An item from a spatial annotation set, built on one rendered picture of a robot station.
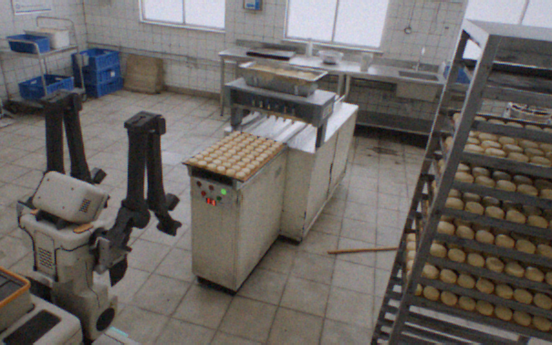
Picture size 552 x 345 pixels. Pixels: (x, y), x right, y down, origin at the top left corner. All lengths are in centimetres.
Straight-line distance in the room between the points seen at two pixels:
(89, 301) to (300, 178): 157
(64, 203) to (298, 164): 161
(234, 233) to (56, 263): 101
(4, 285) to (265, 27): 500
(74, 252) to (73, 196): 20
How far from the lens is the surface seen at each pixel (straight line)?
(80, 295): 181
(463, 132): 112
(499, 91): 113
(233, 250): 237
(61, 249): 160
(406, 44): 575
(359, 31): 582
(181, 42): 648
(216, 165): 220
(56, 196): 162
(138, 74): 672
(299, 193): 280
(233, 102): 282
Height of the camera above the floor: 191
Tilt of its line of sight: 27 degrees down
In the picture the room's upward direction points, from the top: 5 degrees clockwise
